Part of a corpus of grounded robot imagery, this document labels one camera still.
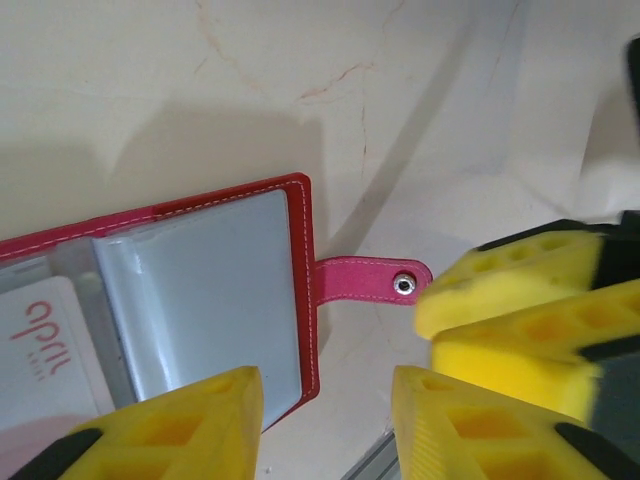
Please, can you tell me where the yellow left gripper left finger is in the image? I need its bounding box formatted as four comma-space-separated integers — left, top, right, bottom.
9, 364, 265, 480

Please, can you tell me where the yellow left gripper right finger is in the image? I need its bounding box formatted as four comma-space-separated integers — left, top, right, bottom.
391, 364, 640, 480

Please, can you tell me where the red leather card holder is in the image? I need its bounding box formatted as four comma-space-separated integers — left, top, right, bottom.
0, 172, 434, 436

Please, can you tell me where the white card with april print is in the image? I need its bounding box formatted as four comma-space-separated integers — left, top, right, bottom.
0, 276, 115, 432

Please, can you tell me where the aluminium mounting rail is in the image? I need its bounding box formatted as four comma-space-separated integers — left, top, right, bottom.
339, 427, 401, 480

